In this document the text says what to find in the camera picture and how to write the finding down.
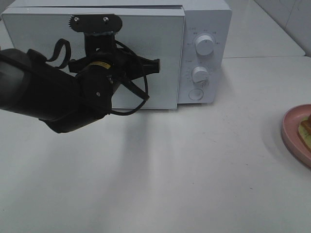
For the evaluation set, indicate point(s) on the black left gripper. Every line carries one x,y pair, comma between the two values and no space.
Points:
126,67

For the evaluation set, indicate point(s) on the white microwave door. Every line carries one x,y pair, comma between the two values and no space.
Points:
150,33

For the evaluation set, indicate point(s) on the white timer knob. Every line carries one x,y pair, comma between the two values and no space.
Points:
200,74

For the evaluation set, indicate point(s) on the round white door release button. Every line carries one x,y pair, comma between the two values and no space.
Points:
196,94

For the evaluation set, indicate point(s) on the pink round plate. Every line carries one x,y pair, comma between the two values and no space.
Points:
289,133

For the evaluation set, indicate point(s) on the toast sandwich with filling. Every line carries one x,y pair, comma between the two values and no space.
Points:
304,131

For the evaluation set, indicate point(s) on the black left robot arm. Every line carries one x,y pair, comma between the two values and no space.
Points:
67,94

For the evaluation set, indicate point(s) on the upper white power knob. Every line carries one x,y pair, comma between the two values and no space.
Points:
204,44

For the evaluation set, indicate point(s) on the white microwave oven body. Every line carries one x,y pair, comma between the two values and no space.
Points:
200,17

